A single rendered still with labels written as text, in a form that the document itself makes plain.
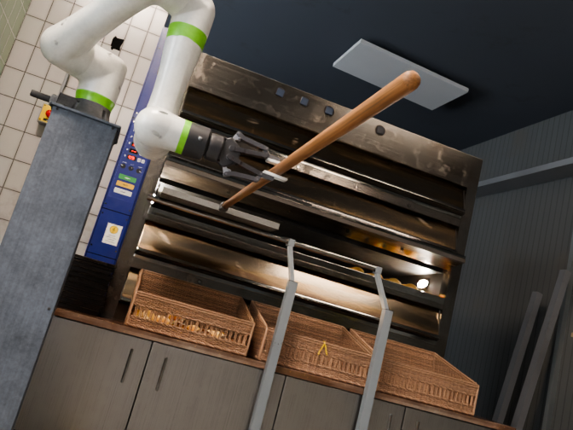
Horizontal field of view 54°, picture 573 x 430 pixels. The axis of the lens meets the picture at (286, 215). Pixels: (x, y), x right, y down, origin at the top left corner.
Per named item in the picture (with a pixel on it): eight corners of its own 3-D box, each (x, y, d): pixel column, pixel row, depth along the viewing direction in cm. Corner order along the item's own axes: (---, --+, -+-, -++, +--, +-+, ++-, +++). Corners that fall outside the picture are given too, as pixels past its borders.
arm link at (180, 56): (166, 30, 162) (204, 44, 165) (164, 47, 173) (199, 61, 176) (128, 146, 154) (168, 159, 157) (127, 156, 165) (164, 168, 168)
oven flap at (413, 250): (164, 163, 288) (160, 177, 307) (465, 263, 328) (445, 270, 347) (165, 159, 289) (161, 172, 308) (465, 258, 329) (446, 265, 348)
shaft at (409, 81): (420, 91, 81) (425, 72, 82) (402, 84, 81) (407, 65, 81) (228, 210, 246) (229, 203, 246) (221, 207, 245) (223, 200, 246)
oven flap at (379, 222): (165, 160, 303) (174, 131, 314) (453, 256, 343) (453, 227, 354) (166, 155, 299) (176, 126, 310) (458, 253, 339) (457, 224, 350)
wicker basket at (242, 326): (123, 320, 285) (140, 267, 291) (229, 348, 297) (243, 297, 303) (122, 324, 239) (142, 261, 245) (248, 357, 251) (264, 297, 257)
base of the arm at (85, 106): (26, 95, 175) (32, 77, 176) (30, 108, 189) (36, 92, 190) (110, 124, 182) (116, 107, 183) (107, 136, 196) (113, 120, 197)
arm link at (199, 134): (182, 149, 146) (193, 117, 147) (179, 158, 157) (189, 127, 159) (205, 158, 147) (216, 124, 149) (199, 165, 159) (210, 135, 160)
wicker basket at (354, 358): (235, 350, 298) (249, 299, 304) (332, 375, 311) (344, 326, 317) (256, 359, 252) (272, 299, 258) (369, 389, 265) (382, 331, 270)
